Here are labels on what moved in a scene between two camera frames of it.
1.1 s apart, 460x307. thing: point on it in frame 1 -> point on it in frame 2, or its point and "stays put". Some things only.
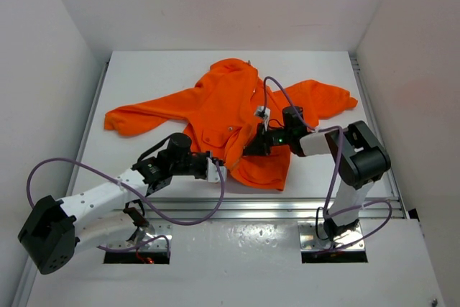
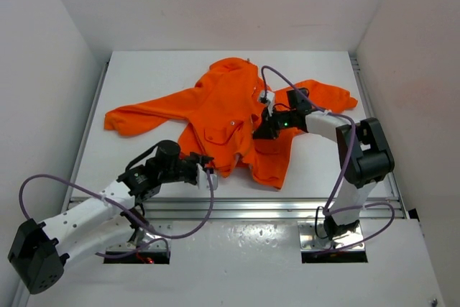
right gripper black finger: (259, 144) -> (266, 129)
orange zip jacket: (230, 107) stays put
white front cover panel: (251, 264) stays put
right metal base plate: (309, 241) stays put
